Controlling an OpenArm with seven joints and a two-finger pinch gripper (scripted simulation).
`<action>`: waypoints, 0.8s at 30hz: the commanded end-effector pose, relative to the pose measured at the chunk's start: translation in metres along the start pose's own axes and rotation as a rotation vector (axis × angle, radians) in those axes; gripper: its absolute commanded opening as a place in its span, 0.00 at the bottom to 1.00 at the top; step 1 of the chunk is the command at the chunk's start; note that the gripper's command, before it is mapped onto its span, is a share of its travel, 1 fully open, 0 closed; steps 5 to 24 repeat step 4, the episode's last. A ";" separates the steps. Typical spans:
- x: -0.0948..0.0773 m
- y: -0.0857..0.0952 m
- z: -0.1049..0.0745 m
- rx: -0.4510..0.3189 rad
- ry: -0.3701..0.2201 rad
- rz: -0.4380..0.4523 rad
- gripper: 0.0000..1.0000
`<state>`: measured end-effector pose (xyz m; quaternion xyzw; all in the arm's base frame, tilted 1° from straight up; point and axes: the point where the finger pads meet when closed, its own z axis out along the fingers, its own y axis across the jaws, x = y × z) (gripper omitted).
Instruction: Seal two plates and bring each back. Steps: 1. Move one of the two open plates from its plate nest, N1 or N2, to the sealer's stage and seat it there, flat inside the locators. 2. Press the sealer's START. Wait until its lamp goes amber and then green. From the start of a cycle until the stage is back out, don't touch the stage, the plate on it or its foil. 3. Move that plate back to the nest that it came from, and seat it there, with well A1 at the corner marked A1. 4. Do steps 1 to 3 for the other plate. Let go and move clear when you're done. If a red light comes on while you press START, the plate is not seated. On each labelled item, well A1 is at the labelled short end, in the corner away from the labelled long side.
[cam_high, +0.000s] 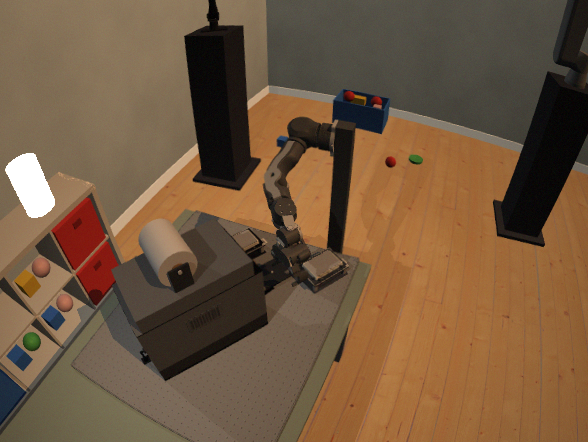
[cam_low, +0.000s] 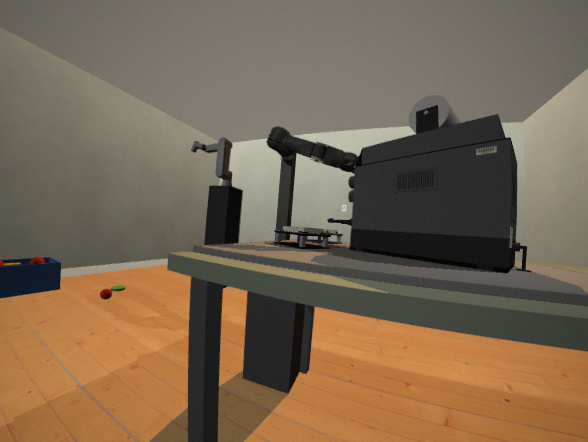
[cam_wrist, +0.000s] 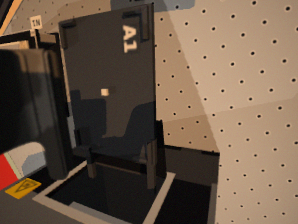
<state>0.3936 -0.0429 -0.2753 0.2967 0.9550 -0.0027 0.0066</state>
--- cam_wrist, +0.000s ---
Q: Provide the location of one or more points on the small cream label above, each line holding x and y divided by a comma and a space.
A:
36, 22

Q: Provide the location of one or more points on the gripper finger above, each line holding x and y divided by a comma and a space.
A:
32, 107

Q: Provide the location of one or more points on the black rectangular frame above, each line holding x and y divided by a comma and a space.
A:
35, 41

